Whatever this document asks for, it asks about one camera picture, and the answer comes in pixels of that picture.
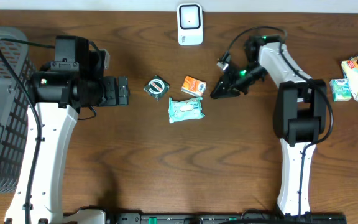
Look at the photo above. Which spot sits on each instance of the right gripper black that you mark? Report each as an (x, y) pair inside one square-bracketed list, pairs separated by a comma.
[(229, 89)]

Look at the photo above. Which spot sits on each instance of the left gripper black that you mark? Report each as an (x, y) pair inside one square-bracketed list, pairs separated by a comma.
[(112, 99)]

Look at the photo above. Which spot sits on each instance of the small orange tissue pack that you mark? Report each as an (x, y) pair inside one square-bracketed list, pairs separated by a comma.
[(193, 86)]

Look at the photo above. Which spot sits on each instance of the green Zappy wipes pack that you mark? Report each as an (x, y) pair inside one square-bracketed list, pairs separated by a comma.
[(184, 110)]

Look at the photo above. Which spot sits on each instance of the red white tape roll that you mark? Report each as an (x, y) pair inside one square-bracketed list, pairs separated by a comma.
[(157, 87)]

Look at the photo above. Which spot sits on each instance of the small teal tissue pack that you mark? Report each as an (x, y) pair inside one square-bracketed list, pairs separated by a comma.
[(340, 90)]

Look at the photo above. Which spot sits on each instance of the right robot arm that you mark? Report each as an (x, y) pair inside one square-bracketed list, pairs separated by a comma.
[(299, 115)]

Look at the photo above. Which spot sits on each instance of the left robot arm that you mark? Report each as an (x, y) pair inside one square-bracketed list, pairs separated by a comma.
[(73, 80)]

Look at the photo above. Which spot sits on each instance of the white barcode scanner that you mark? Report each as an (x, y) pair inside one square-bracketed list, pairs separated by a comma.
[(190, 24)]

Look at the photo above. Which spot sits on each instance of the grey plastic mesh basket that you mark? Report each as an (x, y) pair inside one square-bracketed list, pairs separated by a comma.
[(13, 107)]

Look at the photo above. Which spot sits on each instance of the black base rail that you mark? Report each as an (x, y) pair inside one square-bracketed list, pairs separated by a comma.
[(197, 218)]

